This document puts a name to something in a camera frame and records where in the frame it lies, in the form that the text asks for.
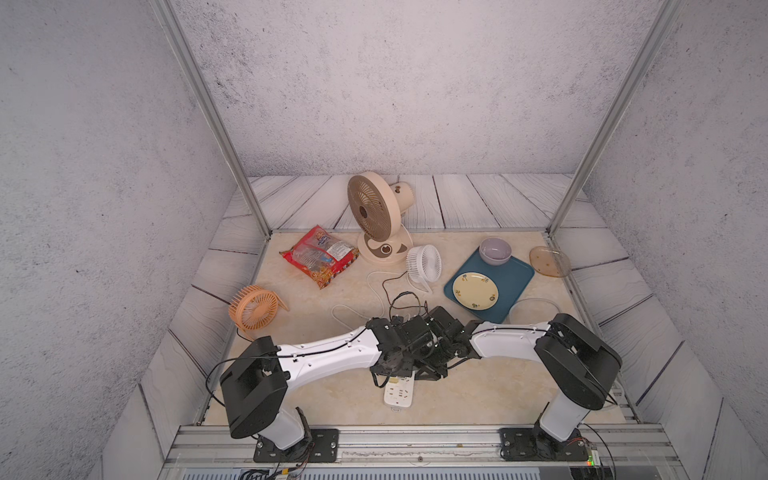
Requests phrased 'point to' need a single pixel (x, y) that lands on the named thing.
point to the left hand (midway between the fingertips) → (406, 374)
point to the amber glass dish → (549, 262)
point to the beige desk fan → (377, 208)
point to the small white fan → (424, 264)
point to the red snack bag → (320, 255)
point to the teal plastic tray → (511, 280)
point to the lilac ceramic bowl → (495, 251)
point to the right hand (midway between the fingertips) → (409, 376)
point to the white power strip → (399, 390)
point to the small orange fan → (255, 308)
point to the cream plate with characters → (475, 291)
